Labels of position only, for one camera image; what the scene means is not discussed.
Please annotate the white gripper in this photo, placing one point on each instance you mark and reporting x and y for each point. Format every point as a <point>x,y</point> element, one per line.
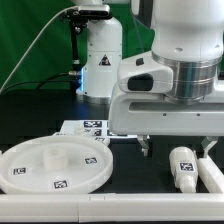
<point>158,96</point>

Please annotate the white round table top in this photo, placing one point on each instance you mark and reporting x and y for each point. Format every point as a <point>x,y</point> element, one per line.
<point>55,165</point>

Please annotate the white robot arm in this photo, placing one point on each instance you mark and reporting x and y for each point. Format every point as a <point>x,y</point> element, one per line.
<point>185,30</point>

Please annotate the white cross-shaped table base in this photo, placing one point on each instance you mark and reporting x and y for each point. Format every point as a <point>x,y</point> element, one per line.
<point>83,132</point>

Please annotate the white marker sheet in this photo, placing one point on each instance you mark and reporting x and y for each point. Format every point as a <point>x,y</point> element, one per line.
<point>94,128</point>

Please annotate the white right rail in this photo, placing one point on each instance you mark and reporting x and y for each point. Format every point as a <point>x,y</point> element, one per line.
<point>211,175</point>

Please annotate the white rail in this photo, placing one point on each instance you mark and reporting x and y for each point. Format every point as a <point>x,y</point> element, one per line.
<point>211,175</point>
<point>112,207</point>

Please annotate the white front rail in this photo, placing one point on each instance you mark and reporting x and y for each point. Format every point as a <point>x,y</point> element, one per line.
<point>112,207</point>

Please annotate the black camera stand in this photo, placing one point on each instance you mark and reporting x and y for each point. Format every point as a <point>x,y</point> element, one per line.
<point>78,17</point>

